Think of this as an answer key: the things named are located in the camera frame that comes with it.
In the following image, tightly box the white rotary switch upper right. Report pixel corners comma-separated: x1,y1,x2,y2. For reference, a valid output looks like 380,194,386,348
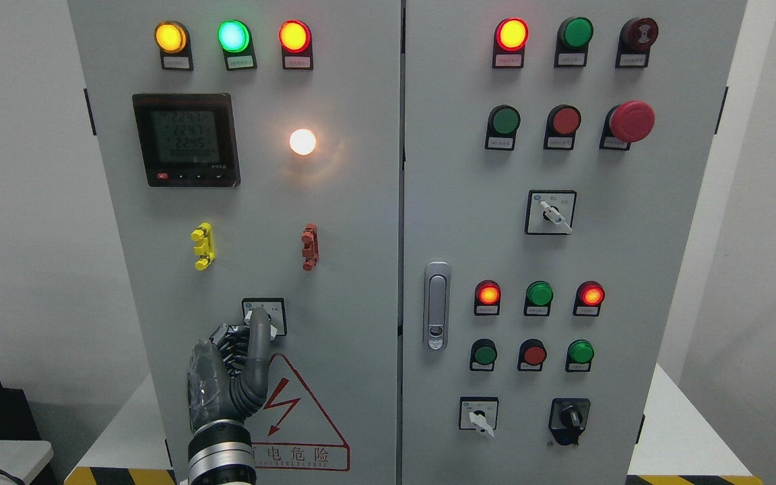
525,189,577,234

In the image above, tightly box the yellow terminal connector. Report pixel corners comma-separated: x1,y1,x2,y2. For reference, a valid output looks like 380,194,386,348
191,222,216,271

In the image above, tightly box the green indicator top right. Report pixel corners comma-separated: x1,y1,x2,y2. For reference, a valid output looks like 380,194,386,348
554,18,594,68

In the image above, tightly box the white side table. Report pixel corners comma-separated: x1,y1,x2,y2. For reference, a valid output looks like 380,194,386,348
0,440,54,484

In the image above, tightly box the silver door handle lock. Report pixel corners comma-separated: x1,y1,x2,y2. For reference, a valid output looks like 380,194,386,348
423,261,451,350

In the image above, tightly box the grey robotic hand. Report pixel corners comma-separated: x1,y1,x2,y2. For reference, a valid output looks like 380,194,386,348
187,307,272,432

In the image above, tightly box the white rotary switch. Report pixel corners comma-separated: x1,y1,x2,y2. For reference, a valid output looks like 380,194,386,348
458,396,499,439
525,189,577,234

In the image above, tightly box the red emergency stop button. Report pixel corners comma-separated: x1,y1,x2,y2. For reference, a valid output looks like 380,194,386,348
600,100,655,151

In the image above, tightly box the black digital power meter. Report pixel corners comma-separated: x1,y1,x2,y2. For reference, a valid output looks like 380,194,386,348
132,93,240,188

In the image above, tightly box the white platform with hazard stripes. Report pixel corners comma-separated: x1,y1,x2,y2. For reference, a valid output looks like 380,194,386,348
65,366,761,484

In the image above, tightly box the red lit indicator top right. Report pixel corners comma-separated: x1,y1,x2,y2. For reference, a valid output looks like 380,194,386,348
492,18,529,69

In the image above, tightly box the red lit indicator light left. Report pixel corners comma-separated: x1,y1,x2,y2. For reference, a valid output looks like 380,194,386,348
278,19,313,70

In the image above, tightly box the yellow indicator light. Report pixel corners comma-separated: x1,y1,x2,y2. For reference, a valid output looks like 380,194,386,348
154,21,193,71

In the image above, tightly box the red terminal connector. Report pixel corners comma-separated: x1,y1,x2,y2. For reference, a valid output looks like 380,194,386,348
300,224,319,272

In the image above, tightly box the grey electrical cabinet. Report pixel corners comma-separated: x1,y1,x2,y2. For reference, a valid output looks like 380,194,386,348
68,1,746,484

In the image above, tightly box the white rotary switch door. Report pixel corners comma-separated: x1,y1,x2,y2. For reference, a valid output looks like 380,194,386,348
241,297,287,339

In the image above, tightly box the green push button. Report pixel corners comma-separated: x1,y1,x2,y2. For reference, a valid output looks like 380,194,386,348
469,338,498,372
484,104,521,151
564,339,595,373

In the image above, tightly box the green push button upper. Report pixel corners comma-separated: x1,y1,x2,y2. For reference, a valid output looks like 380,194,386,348
484,104,521,151

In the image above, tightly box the green push button lower left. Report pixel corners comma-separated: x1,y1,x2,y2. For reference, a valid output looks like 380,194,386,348
469,338,498,372

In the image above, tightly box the green push button lower right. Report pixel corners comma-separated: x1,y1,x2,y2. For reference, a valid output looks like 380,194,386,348
564,339,595,373

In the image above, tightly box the red electric hazard warning sticker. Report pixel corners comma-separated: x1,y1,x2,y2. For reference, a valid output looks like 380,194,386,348
246,353,351,472

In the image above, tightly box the clear small light bulb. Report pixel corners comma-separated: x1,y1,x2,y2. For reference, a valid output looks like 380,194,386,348
288,128,317,156

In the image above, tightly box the red push button upper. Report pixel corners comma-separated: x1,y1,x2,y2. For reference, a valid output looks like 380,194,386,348
543,104,581,150

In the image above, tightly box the green indicator lower middle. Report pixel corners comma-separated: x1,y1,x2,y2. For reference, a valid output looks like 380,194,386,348
523,280,554,317

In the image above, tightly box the red push button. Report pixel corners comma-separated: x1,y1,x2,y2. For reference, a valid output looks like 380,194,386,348
543,104,581,150
517,339,548,372

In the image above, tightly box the green lit indicator light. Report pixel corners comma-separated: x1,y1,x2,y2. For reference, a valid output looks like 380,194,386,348
218,20,257,71

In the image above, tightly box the red lit indicator lower right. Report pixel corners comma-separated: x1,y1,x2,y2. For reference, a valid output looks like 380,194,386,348
573,280,606,317

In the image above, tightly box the red push button lower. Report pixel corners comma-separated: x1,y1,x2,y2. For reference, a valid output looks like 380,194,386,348
517,339,548,372

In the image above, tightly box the black rotary selector switch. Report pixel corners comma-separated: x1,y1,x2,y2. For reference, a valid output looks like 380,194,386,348
548,398,591,446

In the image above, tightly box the dark red buzzer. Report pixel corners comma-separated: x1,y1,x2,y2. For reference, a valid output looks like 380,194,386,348
615,18,659,69

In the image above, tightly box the red lit indicator lower left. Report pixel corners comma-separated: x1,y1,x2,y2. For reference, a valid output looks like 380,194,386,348
474,280,501,316

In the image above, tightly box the white rotary switch lower right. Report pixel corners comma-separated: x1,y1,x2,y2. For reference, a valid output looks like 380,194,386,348
458,396,499,439

